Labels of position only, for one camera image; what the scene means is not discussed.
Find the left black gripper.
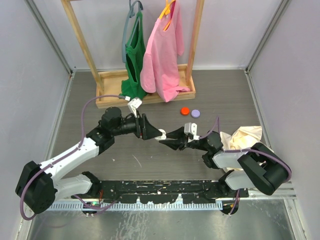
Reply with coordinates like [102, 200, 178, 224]
[111, 110, 162, 140]

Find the wooden clothes rack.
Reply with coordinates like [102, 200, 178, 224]
[62, 0, 204, 108]

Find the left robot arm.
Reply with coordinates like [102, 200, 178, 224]
[15, 107, 163, 215]

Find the grey blue hanger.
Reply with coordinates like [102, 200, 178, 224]
[121, 0, 144, 63]

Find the yellow hanger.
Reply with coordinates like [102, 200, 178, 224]
[158, 0, 176, 31]

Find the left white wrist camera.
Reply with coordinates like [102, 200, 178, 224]
[127, 97, 142, 118]

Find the pink shirt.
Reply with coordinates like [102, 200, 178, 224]
[140, 0, 190, 103]

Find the cream cloth bag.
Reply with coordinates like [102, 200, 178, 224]
[219, 125, 275, 173]

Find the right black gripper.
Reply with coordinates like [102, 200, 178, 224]
[159, 125, 210, 152]

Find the white slotted cable duct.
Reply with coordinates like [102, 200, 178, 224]
[47, 198, 223, 212]

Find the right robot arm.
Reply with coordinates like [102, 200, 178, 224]
[156, 123, 292, 197]

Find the white earbud case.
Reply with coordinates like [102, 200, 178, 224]
[155, 129, 167, 141]

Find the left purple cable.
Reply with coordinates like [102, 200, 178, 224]
[19, 94, 131, 221]

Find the green tank top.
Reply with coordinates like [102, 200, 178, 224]
[121, 12, 147, 100]

